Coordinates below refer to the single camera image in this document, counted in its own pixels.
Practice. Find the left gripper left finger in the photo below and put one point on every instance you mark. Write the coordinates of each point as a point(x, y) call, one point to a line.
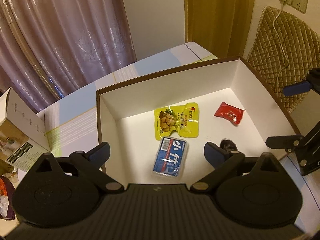
point(89, 163)

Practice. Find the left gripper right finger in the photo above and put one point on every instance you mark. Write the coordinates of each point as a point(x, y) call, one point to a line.
point(224, 164)

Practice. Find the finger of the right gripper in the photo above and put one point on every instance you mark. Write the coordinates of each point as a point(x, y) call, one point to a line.
point(288, 142)
point(297, 88)

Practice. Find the brown velvet scrunchie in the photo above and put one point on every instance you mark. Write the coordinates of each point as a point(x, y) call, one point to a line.
point(228, 146)

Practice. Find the red snack packet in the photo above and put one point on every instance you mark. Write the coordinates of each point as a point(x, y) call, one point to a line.
point(230, 113)

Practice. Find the yellow snack pouch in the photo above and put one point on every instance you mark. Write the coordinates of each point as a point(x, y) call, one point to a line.
point(182, 119)

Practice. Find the quilted gold chair cushion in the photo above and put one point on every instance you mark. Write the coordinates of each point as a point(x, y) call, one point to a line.
point(284, 51)

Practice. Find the white product carton box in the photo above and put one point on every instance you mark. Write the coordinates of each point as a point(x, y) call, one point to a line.
point(23, 134)

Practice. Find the large brown cardboard box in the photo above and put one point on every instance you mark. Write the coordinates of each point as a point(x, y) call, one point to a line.
point(125, 117)

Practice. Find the wooden door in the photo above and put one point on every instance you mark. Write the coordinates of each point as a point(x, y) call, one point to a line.
point(219, 26)

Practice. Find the mauve curtain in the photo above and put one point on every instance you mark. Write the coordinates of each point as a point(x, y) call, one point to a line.
point(51, 48)

